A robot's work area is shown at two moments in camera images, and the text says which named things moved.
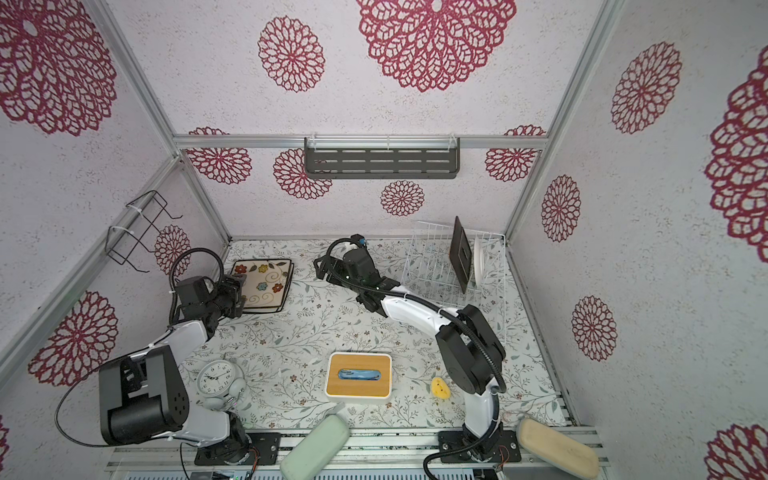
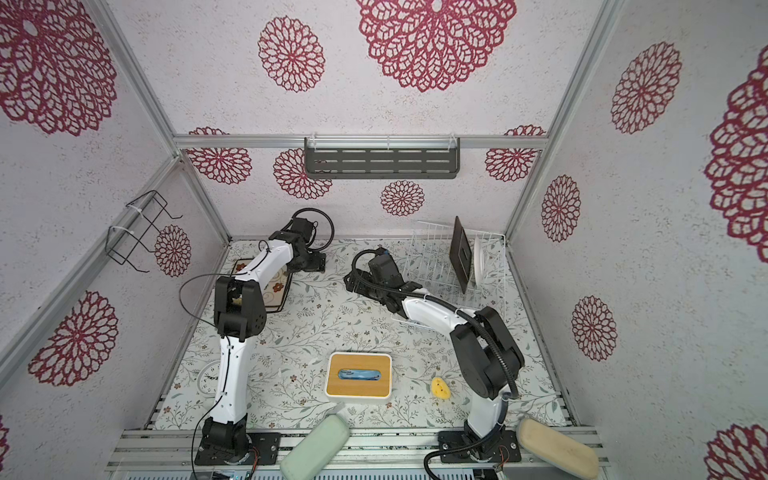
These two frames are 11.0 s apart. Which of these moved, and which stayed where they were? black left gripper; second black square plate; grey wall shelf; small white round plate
Moved: black left gripper
Stayed: second black square plate; small white round plate; grey wall shelf
